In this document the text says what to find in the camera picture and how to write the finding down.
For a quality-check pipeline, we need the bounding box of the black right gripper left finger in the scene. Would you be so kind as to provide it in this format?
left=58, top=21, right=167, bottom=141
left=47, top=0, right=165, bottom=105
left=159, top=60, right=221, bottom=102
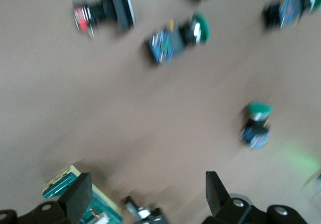
left=0, top=172, right=93, bottom=224

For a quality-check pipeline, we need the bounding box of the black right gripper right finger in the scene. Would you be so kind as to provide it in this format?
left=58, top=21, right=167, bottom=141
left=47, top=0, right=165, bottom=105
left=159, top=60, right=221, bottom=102
left=203, top=171, right=309, bottom=224

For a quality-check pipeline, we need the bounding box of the green load switch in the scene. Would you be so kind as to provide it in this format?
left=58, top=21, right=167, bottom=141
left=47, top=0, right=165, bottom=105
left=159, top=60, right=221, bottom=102
left=42, top=164, right=123, bottom=224

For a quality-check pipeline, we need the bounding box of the green pushbutton blue contact block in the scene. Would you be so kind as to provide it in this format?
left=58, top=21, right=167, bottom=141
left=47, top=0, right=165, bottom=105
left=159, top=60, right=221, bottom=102
left=239, top=101, right=274, bottom=150
left=262, top=0, right=321, bottom=32
left=146, top=13, right=211, bottom=66

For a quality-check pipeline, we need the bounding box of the brown paper table cover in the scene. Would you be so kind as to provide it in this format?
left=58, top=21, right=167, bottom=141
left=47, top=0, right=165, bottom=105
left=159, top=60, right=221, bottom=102
left=0, top=0, right=321, bottom=224

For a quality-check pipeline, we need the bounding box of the black switch red contact block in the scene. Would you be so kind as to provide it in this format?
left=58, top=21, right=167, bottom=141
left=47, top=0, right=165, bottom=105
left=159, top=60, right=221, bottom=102
left=72, top=0, right=136, bottom=38

